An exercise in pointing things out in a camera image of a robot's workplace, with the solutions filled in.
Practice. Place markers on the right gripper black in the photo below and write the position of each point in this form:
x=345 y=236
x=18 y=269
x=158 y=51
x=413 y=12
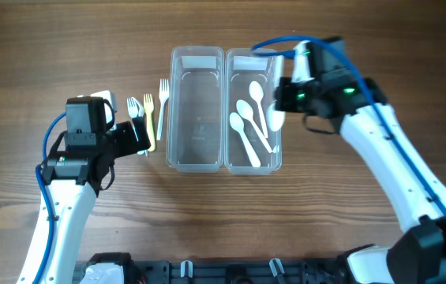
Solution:
x=283 y=94

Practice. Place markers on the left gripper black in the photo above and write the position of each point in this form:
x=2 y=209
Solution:
x=130 y=145

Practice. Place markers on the yellow plastic fork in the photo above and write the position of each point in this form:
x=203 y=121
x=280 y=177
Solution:
x=148 y=109

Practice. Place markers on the white spoon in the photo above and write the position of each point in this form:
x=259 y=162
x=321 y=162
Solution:
x=257 y=94
x=246 y=111
x=276 y=118

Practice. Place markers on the white plastic fork tall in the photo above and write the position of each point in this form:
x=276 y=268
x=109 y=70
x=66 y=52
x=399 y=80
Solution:
x=164 y=94

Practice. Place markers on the white spoon crossing diagonal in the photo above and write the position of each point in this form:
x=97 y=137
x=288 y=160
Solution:
x=237 y=124

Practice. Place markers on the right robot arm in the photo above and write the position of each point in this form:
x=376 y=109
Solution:
x=369 y=125

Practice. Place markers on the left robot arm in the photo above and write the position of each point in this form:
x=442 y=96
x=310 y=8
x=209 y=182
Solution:
x=70 y=180

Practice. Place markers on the left clear plastic container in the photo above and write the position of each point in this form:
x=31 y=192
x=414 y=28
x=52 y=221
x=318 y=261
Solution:
x=194 y=124

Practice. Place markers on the clear plastic container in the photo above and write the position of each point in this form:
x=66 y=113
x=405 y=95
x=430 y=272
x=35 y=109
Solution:
x=194 y=124
x=241 y=68

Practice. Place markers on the right clear plastic container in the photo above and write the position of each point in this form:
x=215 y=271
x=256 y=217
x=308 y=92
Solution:
x=241 y=68

